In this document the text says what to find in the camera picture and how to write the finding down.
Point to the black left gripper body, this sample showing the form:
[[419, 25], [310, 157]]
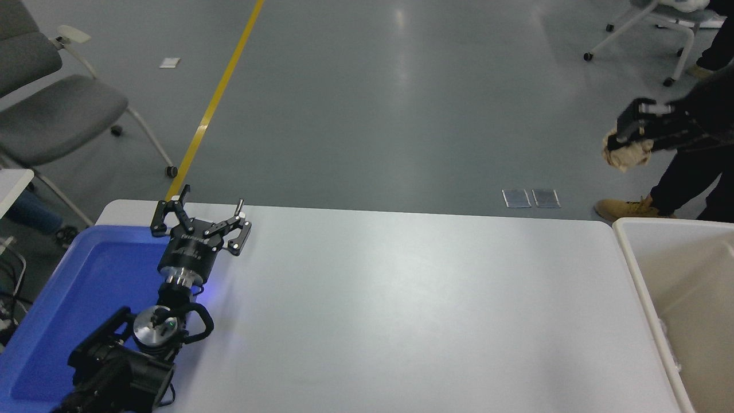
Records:
[[188, 255]]

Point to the tan paper ball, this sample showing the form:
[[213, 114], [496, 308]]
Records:
[[628, 158]]

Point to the person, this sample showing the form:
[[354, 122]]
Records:
[[688, 178], [31, 212], [717, 51]]

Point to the blue plastic tray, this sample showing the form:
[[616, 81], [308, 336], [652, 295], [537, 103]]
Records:
[[86, 287]]

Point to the white framed wheeled chair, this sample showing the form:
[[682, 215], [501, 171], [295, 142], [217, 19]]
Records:
[[665, 8]]

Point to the silver floor plate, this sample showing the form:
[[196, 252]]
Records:
[[516, 198], [546, 198]]

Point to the white paper scrap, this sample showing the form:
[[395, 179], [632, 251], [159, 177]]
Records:
[[170, 62]]

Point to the grey office chair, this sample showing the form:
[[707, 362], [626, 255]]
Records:
[[57, 115]]

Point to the large pale bin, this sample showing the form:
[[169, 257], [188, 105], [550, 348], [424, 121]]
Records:
[[699, 298]]

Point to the white side desk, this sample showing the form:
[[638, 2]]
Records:
[[12, 186]]

